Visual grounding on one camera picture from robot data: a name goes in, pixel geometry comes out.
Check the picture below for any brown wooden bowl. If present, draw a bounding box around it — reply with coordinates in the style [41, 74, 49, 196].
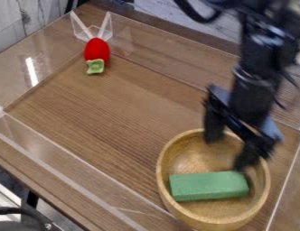
[157, 129, 271, 231]

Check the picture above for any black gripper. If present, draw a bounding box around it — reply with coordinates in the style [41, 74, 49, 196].
[205, 69, 283, 171]

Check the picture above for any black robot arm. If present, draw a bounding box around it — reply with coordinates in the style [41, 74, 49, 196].
[173, 0, 300, 171]

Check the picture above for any clear acrylic corner bracket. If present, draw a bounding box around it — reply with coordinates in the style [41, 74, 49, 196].
[69, 12, 113, 42]

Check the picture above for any clear acrylic tray wall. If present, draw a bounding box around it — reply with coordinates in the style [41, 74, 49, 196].
[0, 107, 192, 231]

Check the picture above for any black cable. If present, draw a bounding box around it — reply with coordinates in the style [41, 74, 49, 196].
[0, 207, 47, 231]

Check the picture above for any green rectangular block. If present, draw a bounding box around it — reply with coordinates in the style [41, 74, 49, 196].
[169, 171, 249, 202]

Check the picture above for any red strawberry toy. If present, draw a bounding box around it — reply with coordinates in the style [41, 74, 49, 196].
[83, 38, 111, 75]

